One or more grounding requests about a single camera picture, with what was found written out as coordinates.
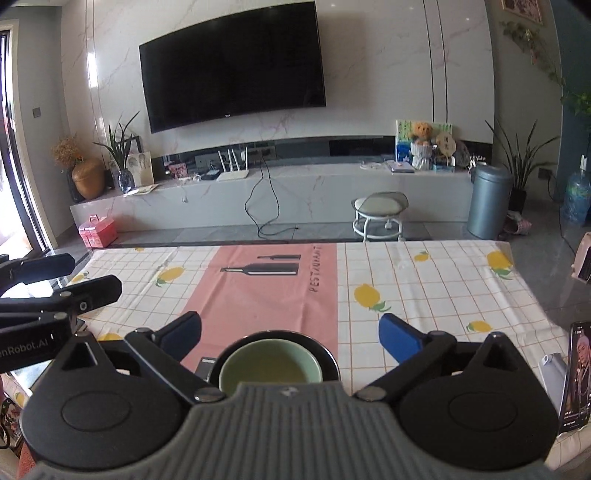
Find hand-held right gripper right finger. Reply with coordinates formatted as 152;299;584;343
355;313;532;401

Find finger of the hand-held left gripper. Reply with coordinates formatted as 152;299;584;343
0;253;75;296
0;275;123;330

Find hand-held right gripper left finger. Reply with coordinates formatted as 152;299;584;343
60;311;227;401

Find orange steel bowl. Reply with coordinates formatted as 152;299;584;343
210;330;341;393

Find green ceramic bowl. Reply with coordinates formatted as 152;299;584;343
218;338;324;398

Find pink storage case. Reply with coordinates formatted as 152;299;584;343
78;215;118;249

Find lemon checked tablecloth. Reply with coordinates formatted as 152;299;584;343
9;240;591;467

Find pink printed table runner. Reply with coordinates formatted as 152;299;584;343
178;244;340;384

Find brown round vase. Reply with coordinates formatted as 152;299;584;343
71;158;106;200

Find sliding glass door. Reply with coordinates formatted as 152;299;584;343
0;21;51;259

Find dried yellow flowers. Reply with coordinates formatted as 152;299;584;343
51;135;86;169

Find portrait drawing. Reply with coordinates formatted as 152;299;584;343
127;151;154;188

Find white round stool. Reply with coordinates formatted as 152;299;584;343
352;191;409;242

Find long-leaf green plant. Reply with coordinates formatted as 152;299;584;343
92;111;141;171

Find white phone stand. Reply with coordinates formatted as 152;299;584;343
538;353;568;393

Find grey trash can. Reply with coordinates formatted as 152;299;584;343
466;165;514;240

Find white router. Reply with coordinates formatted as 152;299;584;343
216;145;250;182

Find pink slippers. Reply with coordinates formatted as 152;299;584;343
505;212;534;234

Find black smartphone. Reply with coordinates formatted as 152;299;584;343
556;320;591;437

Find round paper fan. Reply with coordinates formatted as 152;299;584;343
436;131;458;167

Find teddy bear with picture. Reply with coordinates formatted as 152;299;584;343
396;119;454;163

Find pale pink box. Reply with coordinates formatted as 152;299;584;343
570;231;591;282

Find brown teddy bear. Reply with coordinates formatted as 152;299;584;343
409;121;435;171

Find potted green floor plant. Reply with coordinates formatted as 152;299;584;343
485;117;561;215

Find blue water bottle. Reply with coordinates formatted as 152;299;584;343
560;157;591;227

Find hanging green vine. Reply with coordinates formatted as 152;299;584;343
501;18;591;116

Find black power cable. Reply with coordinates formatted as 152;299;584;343
244;159;298;241

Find black wall television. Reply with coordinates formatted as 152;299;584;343
139;0;328;134

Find framed wall picture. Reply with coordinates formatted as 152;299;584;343
501;0;544;24

